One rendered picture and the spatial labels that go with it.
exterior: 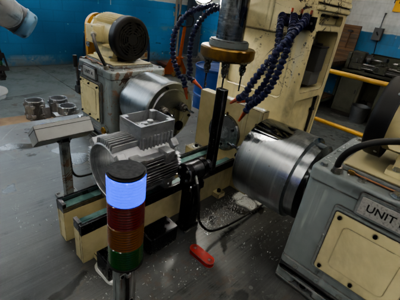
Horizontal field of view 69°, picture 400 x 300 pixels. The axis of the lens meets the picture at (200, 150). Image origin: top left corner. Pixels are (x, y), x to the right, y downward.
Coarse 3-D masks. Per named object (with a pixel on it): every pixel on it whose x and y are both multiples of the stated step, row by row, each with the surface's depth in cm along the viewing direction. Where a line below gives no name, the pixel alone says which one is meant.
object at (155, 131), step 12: (120, 120) 81; (132, 120) 84; (144, 120) 87; (156, 120) 89; (168, 120) 82; (132, 132) 78; (144, 132) 77; (156, 132) 80; (168, 132) 83; (144, 144) 78; (156, 144) 82
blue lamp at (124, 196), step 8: (112, 184) 41; (120, 184) 41; (128, 184) 41; (136, 184) 42; (144, 184) 44; (112, 192) 42; (120, 192) 42; (128, 192) 42; (136, 192) 42; (144, 192) 44; (112, 200) 43; (120, 200) 42; (128, 200) 42; (136, 200) 43; (144, 200) 45; (128, 208) 43
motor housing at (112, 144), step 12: (120, 132) 80; (96, 144) 77; (108, 144) 73; (120, 144) 75; (132, 144) 77; (168, 144) 85; (96, 156) 84; (108, 156) 87; (144, 156) 78; (156, 156) 79; (180, 156) 85; (96, 168) 85; (156, 168) 79; (168, 168) 83; (96, 180) 84; (156, 180) 82
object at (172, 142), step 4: (96, 136) 79; (92, 140) 78; (168, 140) 84; (172, 140) 84; (176, 140) 85; (92, 144) 79; (172, 144) 84; (176, 144) 84; (116, 156) 72; (120, 156) 72; (124, 156) 73; (116, 160) 72; (92, 176) 84; (92, 180) 85; (172, 180) 89
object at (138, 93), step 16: (128, 80) 120; (144, 80) 115; (160, 80) 113; (128, 96) 115; (144, 96) 110; (160, 96) 110; (176, 96) 116; (128, 112) 117; (176, 112) 120; (176, 128) 123
